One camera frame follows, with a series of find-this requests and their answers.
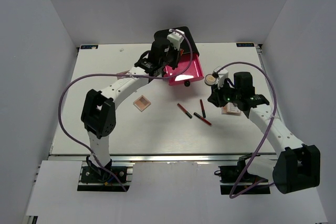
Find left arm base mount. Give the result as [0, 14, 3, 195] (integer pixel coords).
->
[77, 162, 133, 193]

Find orange lip gloss tube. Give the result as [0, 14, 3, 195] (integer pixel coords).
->
[177, 103, 192, 119]

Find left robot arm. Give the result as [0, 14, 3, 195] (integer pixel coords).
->
[81, 34, 184, 182]

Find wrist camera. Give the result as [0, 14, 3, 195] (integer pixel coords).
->
[212, 67, 229, 89]
[166, 29, 185, 50]

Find black drawer cabinet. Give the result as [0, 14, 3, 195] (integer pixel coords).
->
[154, 26, 200, 55]

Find pink top drawer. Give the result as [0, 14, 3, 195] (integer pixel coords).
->
[164, 52, 204, 87]

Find blue label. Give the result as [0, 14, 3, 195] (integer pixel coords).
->
[80, 45, 98, 50]
[236, 42, 255, 47]

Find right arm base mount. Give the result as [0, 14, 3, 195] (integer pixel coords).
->
[214, 154, 270, 195]

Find clear case blush compact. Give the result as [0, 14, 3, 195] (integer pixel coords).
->
[221, 103, 241, 115]

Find blue label left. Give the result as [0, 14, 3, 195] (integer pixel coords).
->
[80, 45, 98, 50]

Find square brown eyeshadow palette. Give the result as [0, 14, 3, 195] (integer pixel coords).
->
[133, 95, 151, 112]

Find pink three-colour blush palette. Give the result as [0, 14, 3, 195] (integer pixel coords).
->
[117, 70, 129, 79]

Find round powder jar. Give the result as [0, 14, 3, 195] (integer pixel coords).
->
[204, 74, 216, 86]

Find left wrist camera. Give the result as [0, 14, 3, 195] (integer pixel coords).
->
[166, 29, 185, 50]

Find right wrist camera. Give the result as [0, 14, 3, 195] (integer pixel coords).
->
[212, 67, 229, 89]

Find dark red lip gloss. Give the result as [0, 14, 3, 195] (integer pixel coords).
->
[199, 99, 206, 118]

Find blue label right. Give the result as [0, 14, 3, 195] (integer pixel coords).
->
[236, 42, 255, 47]

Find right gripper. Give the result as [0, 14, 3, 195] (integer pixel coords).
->
[207, 79, 240, 108]

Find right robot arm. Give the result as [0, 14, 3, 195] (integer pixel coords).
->
[208, 69, 320, 194]

